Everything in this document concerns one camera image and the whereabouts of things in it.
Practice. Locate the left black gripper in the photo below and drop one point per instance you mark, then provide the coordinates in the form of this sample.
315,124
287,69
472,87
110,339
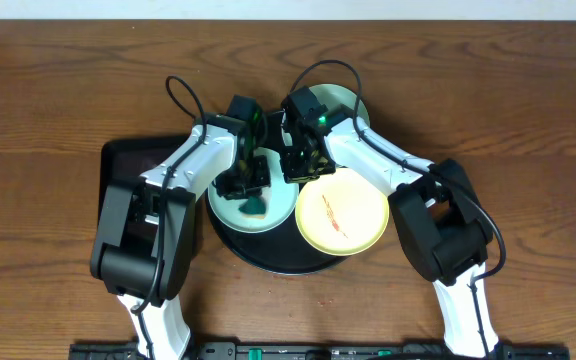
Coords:
243,183

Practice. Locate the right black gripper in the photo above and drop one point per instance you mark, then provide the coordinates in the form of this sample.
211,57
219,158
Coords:
291,174

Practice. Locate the teal green sponge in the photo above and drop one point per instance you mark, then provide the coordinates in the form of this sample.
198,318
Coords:
254,206

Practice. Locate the light blue plate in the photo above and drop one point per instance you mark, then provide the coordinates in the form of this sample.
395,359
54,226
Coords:
280,199
339,102

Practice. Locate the light blue plate top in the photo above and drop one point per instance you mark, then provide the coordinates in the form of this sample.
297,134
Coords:
339,102

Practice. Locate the yellow plate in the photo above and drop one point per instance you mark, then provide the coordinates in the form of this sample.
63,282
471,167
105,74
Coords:
341,214

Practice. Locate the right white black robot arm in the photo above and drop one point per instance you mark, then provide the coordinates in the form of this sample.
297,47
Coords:
442,228

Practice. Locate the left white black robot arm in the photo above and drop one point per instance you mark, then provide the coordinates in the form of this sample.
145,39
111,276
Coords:
147,284

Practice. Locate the round black tray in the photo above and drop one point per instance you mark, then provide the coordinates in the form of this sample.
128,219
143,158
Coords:
282,249

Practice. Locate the rectangular black tray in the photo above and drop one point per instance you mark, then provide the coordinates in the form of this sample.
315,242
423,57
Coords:
126,159

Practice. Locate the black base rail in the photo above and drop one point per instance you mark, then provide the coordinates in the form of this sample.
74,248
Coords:
231,351

